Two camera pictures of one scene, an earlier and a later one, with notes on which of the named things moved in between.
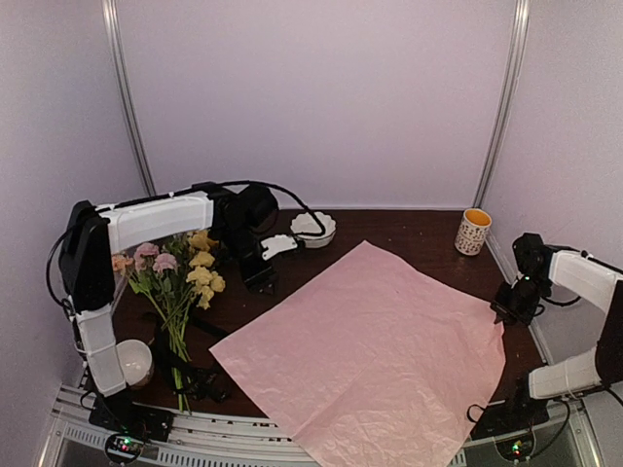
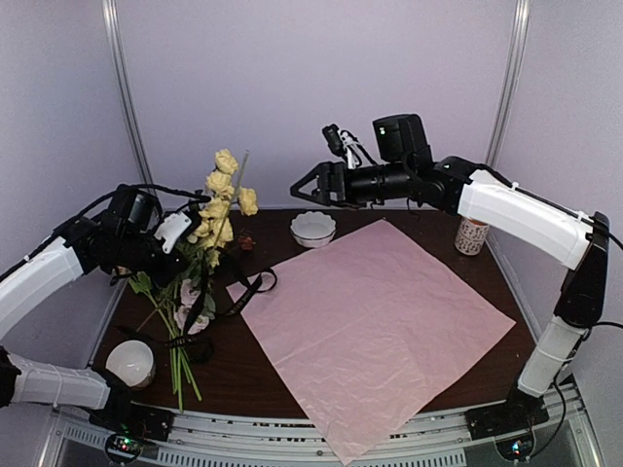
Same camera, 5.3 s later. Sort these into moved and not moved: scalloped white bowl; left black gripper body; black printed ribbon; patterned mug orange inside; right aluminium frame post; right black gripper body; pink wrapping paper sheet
Moved: black printed ribbon; pink wrapping paper sheet; left black gripper body; right black gripper body
Not moved: patterned mug orange inside; right aluminium frame post; scalloped white bowl
